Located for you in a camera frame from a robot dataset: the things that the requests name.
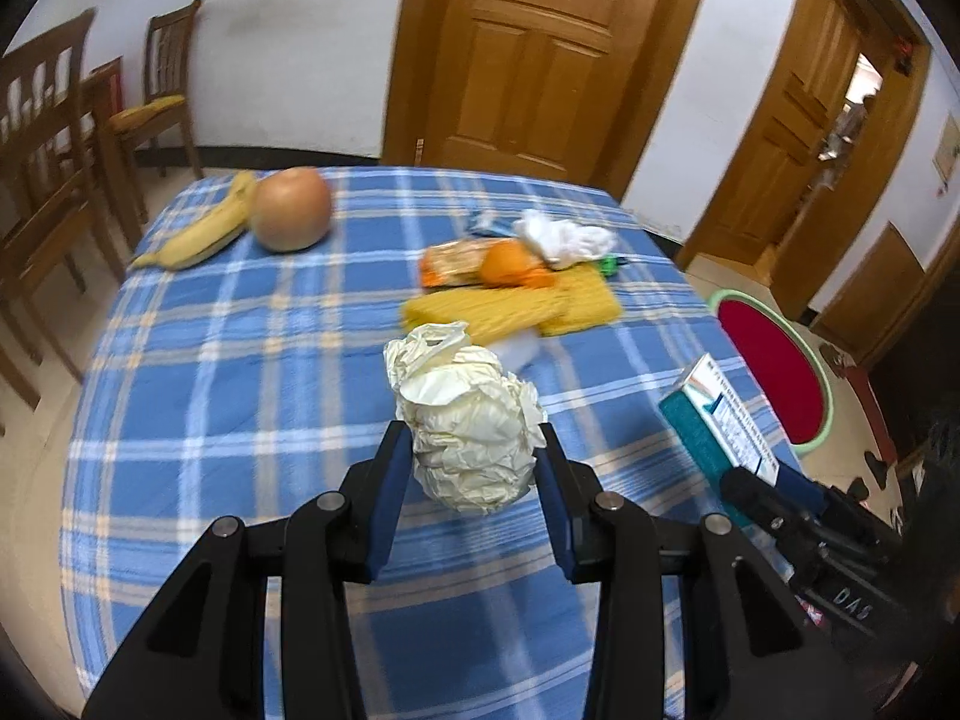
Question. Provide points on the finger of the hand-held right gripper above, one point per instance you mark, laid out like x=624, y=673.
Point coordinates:
x=806, y=491
x=765, y=514

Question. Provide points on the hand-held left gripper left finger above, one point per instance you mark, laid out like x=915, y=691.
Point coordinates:
x=390, y=510

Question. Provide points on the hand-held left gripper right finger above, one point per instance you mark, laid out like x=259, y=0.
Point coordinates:
x=559, y=510

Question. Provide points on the cream paper ball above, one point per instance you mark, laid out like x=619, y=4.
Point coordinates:
x=465, y=435

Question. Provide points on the teal and white carton box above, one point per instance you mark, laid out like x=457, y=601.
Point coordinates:
x=712, y=420

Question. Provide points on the black shoe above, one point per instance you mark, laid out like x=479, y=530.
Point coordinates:
x=874, y=469

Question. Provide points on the red wooden bar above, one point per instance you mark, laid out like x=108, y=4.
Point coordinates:
x=870, y=405

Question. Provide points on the red stool with green rim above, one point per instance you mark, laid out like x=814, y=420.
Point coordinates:
x=772, y=367

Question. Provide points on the blue plaid tablecloth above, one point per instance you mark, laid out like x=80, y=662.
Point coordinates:
x=247, y=375

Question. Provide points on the square yellow noodle packet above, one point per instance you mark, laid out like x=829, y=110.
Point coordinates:
x=589, y=304

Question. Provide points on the long yellow noodle packet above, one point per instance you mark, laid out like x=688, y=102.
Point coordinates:
x=480, y=311

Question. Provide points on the small orange fruit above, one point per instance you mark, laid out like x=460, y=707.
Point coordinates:
x=508, y=262

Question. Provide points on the orange snack packet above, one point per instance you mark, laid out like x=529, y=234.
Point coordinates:
x=450, y=262

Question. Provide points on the crumpled white tissue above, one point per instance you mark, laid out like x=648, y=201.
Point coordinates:
x=562, y=236

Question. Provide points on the large round orange pomelo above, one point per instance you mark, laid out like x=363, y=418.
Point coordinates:
x=291, y=210

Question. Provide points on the yellow banana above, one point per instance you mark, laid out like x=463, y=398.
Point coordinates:
x=202, y=236

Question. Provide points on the open wooden door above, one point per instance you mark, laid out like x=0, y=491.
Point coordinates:
x=795, y=127

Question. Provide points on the closed wooden door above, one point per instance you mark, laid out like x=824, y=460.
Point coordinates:
x=540, y=52

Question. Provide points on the yellow seat cushion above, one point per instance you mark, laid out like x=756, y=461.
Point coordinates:
x=150, y=111

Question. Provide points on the large wooden chair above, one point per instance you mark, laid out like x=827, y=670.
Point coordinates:
x=45, y=187

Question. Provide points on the red panel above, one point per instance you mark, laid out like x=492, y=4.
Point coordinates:
x=112, y=90

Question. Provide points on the wooden chair with slatted back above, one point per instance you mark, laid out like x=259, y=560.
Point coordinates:
x=169, y=45

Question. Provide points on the low wooden wall panel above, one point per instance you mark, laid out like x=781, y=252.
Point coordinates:
x=870, y=292

